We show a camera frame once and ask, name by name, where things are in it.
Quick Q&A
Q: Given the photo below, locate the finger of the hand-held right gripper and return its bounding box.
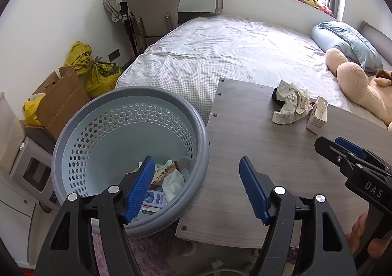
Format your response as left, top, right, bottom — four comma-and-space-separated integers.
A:
334, 137, 392, 176
314, 136, 365, 180

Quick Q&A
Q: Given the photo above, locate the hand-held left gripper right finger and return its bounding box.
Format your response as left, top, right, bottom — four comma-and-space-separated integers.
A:
239, 156, 358, 276

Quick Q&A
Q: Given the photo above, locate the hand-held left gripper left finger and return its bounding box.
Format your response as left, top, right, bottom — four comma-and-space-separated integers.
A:
34, 156, 156, 276

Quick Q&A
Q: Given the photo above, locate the blue patterned card box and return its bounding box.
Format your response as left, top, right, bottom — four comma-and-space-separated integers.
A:
141, 190, 167, 210

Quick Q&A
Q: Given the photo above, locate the red yellow snack packet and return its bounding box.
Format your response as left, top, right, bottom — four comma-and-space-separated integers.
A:
148, 162, 179, 188

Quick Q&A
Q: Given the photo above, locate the white tissue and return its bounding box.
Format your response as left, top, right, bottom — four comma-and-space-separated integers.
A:
162, 169, 186, 203

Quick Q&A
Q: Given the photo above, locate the torn white red carton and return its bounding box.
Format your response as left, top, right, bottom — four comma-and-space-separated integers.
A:
306, 96, 329, 135

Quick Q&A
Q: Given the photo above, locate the blue-grey perforated waste basket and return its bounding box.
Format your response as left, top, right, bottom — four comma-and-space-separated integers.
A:
51, 86, 210, 239

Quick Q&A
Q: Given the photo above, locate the printed paper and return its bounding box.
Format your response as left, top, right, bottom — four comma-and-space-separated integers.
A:
272, 80, 310, 125

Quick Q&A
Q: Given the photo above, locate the person's right hand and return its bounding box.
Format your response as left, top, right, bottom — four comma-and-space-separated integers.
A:
346, 214, 392, 261

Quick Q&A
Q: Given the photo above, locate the pink fluffy rug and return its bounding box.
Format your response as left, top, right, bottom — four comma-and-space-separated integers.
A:
92, 227, 196, 276

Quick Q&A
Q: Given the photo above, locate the beige teddy bear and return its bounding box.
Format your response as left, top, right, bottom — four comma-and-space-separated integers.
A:
325, 48, 392, 131

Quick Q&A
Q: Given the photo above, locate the grey metal table base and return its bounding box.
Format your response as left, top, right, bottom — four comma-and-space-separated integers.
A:
184, 241, 261, 276

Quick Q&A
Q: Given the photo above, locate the black round lid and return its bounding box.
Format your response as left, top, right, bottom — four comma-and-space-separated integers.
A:
271, 87, 286, 111

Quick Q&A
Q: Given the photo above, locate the light blue pillow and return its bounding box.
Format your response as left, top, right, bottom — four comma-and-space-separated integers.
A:
311, 21, 383, 73

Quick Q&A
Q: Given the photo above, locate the grey plastic stool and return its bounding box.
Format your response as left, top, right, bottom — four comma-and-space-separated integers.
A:
9, 135, 62, 212

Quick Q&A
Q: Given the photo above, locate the grey padded headboard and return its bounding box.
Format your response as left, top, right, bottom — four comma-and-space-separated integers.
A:
358, 21, 392, 65

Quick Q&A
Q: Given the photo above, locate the brown cardboard box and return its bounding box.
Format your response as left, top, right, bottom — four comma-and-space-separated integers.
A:
27, 65, 91, 142

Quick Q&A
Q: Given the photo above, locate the yellow bag with green print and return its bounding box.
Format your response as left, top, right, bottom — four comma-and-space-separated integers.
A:
84, 56, 123, 99

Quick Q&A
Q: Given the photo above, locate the small yellow plastic bag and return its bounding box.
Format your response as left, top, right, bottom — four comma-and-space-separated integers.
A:
24, 94, 46, 127

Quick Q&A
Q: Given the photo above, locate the translucent plastic storage bin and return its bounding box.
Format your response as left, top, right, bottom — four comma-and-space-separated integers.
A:
0, 91, 26, 174

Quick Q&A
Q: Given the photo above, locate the bed with checked sheet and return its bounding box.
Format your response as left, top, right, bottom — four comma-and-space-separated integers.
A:
116, 13, 392, 130

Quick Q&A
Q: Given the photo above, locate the plain yellow plastic bag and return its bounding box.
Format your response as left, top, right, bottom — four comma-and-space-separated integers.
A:
64, 41, 92, 76

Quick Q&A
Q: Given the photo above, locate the row of plush toys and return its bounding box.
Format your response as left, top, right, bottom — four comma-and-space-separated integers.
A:
267, 0, 336, 17

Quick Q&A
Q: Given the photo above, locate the black folding stand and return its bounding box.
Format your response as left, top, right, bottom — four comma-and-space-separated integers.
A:
119, 2, 138, 59

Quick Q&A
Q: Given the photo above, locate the beige padded chair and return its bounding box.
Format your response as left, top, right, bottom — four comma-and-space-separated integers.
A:
126, 0, 181, 47

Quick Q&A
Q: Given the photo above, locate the grey white desk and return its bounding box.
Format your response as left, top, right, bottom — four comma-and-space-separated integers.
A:
178, 0, 223, 21

